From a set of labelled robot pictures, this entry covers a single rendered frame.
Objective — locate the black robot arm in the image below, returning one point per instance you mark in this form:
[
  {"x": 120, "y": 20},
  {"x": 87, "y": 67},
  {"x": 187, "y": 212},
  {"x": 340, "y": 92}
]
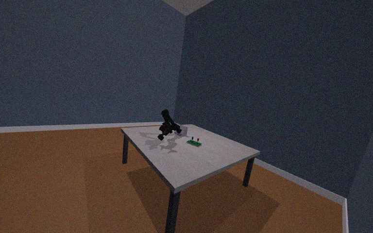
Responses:
[{"x": 168, "y": 120}]

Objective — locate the green circuit board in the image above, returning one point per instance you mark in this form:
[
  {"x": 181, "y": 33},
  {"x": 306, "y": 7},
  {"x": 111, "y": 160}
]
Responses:
[{"x": 194, "y": 142}]

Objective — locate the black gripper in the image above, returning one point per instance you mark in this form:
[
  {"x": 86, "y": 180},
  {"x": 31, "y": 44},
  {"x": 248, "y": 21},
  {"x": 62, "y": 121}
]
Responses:
[{"x": 166, "y": 131}]

